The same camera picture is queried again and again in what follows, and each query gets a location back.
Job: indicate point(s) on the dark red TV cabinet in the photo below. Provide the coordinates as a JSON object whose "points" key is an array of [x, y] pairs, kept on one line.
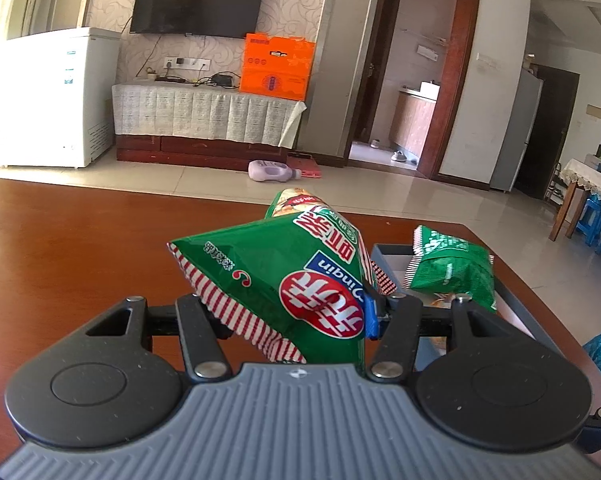
{"points": [[191, 152]]}

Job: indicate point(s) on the black router box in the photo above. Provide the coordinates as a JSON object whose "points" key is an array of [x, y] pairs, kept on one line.
{"points": [[222, 80]]}

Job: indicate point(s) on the kitchen counter cabinet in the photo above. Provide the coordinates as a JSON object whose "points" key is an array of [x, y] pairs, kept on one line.
{"points": [[411, 123]]}

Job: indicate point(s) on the purple detergent bottle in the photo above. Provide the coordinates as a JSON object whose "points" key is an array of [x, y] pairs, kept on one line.
{"points": [[264, 171]]}

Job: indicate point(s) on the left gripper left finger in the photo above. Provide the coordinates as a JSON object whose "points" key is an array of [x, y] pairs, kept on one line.
{"points": [[202, 356]]}

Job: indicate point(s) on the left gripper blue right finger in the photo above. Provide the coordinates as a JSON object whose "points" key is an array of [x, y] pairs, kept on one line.
{"points": [[394, 323]]}

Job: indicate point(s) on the lace dining table cloth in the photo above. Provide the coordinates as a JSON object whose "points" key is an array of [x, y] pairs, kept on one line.
{"points": [[582, 175]]}

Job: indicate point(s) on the white chest freezer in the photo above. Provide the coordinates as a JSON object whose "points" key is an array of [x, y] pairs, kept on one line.
{"points": [[56, 105]]}

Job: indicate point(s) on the grey refrigerator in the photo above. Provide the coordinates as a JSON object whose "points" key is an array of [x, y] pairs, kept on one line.
{"points": [[520, 126]]}

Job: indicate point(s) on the blue plastic stool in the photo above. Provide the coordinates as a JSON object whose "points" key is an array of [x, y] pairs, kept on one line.
{"points": [[589, 223]]}

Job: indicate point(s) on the green snack bag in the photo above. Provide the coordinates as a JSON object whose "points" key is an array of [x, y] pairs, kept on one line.
{"points": [[444, 264]]}

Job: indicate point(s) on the wall-mounted black television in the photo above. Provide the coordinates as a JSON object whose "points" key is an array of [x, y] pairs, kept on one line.
{"points": [[217, 18]]}

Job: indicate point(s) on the green prawn cracker bag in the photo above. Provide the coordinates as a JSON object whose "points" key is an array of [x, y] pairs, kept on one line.
{"points": [[292, 284]]}

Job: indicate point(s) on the white wall power strip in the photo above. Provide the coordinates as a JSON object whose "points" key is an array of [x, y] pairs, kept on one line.
{"points": [[200, 64]]}

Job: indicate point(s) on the white lace cabinet cloth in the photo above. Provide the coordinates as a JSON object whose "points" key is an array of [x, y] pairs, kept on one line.
{"points": [[205, 113]]}

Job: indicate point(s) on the orange gift box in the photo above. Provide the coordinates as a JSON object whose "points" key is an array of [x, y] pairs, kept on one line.
{"points": [[277, 66]]}

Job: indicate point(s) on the red floor scale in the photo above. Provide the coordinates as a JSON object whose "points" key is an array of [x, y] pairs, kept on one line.
{"points": [[304, 165]]}

